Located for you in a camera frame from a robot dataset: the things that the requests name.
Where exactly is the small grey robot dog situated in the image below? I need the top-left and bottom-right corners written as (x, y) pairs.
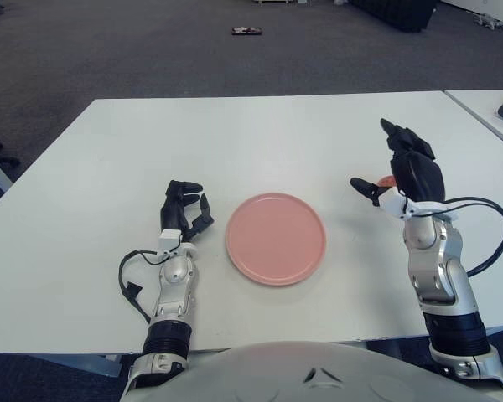
top-left (474, 13), bottom-right (503, 30)

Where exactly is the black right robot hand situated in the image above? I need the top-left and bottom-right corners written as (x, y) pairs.
top-left (350, 118), bottom-right (460, 223)

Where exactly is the pink round plate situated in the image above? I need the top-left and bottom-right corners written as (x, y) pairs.
top-left (225, 192), bottom-right (328, 287)

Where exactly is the black furniture block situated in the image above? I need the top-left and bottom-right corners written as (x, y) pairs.
top-left (347, 0), bottom-right (439, 34)

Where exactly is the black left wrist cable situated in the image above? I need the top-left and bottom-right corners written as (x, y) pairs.
top-left (117, 249), bottom-right (169, 324)

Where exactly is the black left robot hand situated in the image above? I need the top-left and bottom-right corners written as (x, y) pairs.
top-left (158, 179), bottom-right (216, 251)

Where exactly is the grey white robot torso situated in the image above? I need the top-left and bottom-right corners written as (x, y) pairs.
top-left (119, 339), bottom-right (503, 402)

